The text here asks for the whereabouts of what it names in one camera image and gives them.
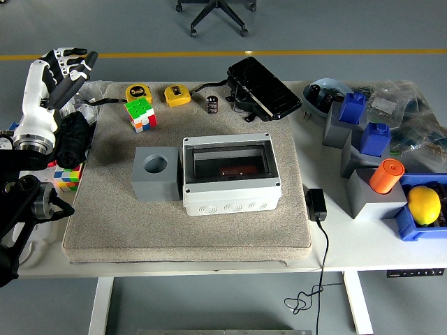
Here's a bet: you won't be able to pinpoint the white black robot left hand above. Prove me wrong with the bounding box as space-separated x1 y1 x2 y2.
13 47 99 140

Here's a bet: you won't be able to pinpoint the orange cylinder battery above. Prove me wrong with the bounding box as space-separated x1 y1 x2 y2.
369 158 406 195
219 166 258 177

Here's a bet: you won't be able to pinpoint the white junction box clear lid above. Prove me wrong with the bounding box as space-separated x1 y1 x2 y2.
181 132 283 217

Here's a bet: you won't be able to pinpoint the white blue circuit breaker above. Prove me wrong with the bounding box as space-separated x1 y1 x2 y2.
0 121 20 151

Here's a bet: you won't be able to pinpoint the black rolled cloth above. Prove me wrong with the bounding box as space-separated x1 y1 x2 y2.
55 111 94 168

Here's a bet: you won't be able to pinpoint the clear plastic bags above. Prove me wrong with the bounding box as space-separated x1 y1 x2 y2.
57 80 112 126

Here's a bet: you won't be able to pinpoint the small colourful puzzle cube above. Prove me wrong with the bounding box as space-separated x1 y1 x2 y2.
52 162 85 192

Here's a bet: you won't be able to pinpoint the round yellow tape measure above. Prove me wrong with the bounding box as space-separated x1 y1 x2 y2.
125 83 154 105

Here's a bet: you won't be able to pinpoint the large colourful puzzle cube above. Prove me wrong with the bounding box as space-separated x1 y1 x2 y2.
124 97 157 134

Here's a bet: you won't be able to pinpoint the white power strip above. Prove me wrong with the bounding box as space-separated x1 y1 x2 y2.
13 167 62 268

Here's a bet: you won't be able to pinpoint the square yellow tape measure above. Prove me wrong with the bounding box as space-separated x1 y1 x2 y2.
164 84 192 108

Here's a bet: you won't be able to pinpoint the grey block with round hole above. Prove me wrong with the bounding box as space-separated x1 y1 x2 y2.
131 146 183 202

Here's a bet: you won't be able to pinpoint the small black capacitor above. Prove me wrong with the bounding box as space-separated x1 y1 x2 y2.
205 94 220 114

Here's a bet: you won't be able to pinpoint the black office chair base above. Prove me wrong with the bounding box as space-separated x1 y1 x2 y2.
175 0 258 38

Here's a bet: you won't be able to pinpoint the white table leg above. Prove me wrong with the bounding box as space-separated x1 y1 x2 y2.
87 277 115 335
342 270 374 334

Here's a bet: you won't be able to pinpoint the grey-brown mat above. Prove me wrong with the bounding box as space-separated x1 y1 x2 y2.
61 82 314 265

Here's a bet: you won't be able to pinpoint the black coil part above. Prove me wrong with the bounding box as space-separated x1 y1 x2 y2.
320 89 342 113

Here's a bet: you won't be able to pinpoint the black power adapter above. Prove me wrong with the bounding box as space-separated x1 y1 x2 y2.
305 188 328 222

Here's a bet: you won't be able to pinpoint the light blue bowl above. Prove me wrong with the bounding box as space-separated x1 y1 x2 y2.
302 77 356 121

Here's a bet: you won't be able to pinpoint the grey block holder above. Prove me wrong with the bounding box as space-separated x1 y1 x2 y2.
340 131 391 179
321 101 366 149
345 168 409 221

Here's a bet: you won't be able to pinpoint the blue plastic block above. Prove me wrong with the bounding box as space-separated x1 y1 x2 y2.
359 121 391 157
339 92 367 126

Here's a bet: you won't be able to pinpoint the clear bag of small parts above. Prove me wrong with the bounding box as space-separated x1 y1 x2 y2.
389 114 447 175
366 80 425 121

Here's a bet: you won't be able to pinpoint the blue plastic bin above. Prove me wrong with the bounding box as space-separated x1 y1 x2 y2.
394 173 447 241

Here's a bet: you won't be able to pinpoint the yellow lemon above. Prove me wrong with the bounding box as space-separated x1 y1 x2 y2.
406 186 442 226

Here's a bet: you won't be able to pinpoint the black table control panel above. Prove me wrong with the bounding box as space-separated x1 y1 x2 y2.
386 267 447 279

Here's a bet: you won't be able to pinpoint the black wrist strap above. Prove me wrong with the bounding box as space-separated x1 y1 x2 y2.
83 97 127 105

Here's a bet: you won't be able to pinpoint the black flood light cable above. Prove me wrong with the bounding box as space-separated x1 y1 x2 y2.
191 80 231 94

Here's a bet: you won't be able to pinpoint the black adapter cord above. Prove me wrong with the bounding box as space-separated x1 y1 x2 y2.
283 218 345 335

